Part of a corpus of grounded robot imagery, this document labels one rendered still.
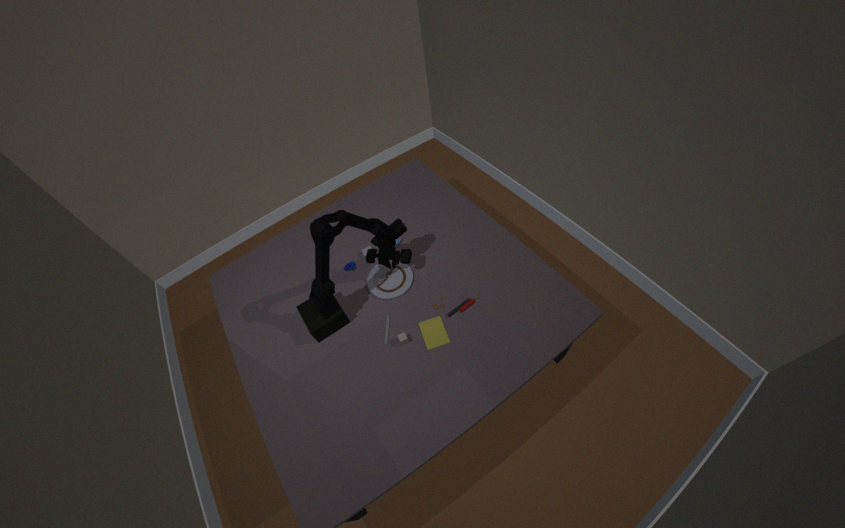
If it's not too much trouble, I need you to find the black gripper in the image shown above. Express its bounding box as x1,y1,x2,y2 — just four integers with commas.
365,245,411,268

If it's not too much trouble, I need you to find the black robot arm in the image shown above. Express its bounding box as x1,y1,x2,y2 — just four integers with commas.
310,210,407,319

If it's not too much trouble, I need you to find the yellow flat rectangular sheet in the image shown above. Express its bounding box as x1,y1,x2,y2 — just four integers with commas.
418,316,450,351

